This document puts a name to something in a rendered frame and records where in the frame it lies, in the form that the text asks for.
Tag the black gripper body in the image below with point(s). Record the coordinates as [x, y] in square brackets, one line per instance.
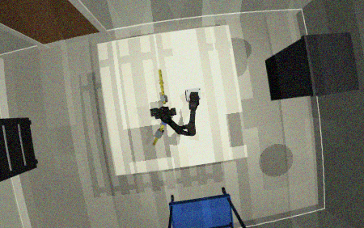
[171, 111]

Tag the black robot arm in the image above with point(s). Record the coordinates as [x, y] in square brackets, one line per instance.
[166, 118]

